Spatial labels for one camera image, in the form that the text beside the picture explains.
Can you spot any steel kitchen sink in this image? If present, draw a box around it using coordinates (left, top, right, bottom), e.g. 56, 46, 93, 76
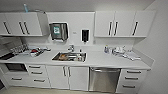
51, 51, 88, 64

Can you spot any stainless steel dishwasher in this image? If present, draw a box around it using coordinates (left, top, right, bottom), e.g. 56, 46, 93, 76
88, 66, 122, 94

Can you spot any white upper wall cabinet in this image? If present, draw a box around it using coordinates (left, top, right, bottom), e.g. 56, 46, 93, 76
94, 9, 157, 39

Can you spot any stack of white plates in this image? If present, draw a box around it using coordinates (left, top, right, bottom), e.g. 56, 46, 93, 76
111, 46, 130, 57

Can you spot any white wide drawer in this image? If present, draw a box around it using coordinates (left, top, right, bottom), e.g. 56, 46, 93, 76
4, 72, 30, 86

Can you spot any black soap dispenser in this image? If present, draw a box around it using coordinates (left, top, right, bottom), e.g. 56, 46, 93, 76
80, 28, 91, 46

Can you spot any dish rack with utensils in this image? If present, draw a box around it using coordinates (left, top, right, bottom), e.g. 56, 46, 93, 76
9, 46, 53, 58

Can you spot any blue dish soap bottle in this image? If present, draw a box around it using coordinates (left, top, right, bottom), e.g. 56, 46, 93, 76
103, 44, 110, 55

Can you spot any chrome sink faucet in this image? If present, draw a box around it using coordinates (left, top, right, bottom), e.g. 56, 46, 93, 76
67, 44, 76, 54

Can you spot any white under-sink cabinet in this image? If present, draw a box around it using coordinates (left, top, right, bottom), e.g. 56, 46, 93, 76
46, 64, 90, 91

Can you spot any steel paper towel dispenser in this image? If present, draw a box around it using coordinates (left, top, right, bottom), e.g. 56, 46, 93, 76
48, 21, 70, 44

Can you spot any light blue bottle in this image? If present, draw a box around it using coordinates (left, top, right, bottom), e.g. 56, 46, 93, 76
22, 3, 29, 14

